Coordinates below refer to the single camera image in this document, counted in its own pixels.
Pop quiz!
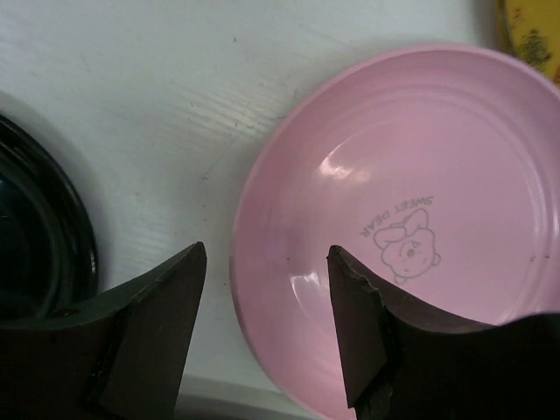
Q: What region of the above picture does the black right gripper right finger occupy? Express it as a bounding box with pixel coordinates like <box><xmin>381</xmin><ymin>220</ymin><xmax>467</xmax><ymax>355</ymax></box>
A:
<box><xmin>327</xmin><ymin>246</ymin><xmax>559</xmax><ymax>419</ymax></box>

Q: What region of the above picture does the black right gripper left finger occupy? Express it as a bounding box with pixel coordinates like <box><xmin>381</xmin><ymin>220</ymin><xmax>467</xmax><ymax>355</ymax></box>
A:
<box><xmin>1</xmin><ymin>242</ymin><xmax>207</xmax><ymax>419</ymax></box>

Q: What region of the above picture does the pink round plate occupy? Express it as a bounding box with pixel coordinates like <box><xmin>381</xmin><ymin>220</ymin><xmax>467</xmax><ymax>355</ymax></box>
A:
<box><xmin>230</xmin><ymin>44</ymin><xmax>559</xmax><ymax>419</ymax></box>

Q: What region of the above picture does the yellow patterned round plate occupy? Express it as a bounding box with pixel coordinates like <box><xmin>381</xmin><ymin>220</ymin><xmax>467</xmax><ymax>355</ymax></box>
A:
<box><xmin>495</xmin><ymin>0</ymin><xmax>559</xmax><ymax>87</ymax></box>

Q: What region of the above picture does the black glossy round plate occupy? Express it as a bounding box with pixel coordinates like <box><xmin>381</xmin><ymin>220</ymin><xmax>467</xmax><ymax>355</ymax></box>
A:
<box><xmin>1</xmin><ymin>117</ymin><xmax>99</xmax><ymax>322</ymax></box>

